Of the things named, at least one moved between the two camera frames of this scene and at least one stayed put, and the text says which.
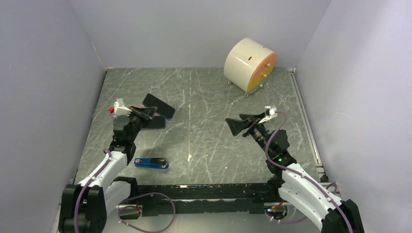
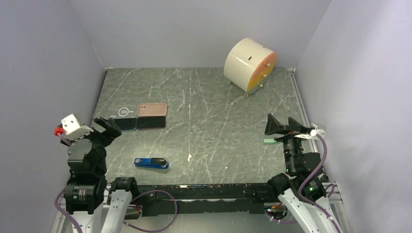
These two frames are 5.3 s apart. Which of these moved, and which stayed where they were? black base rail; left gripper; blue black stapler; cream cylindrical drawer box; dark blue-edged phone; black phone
Moved: dark blue-edged phone; left gripper
Stayed: cream cylindrical drawer box; black base rail; blue black stapler; black phone
